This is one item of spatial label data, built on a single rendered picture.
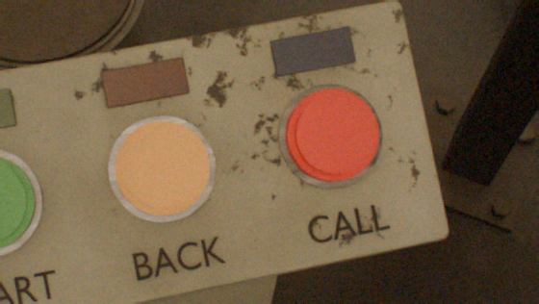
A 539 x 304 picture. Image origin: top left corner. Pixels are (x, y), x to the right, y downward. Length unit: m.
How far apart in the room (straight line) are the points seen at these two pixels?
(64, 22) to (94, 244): 0.17
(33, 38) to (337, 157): 0.20
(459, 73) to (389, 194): 0.72
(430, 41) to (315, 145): 0.75
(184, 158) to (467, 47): 0.78
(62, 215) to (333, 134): 0.12
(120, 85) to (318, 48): 0.09
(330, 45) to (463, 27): 0.75
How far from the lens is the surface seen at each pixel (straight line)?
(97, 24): 0.62
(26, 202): 0.48
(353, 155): 0.49
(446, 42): 1.23
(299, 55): 0.50
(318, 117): 0.49
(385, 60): 0.51
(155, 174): 0.48
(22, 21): 0.62
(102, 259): 0.49
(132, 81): 0.49
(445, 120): 1.18
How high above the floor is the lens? 1.06
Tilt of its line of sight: 65 degrees down
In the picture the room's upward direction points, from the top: 6 degrees clockwise
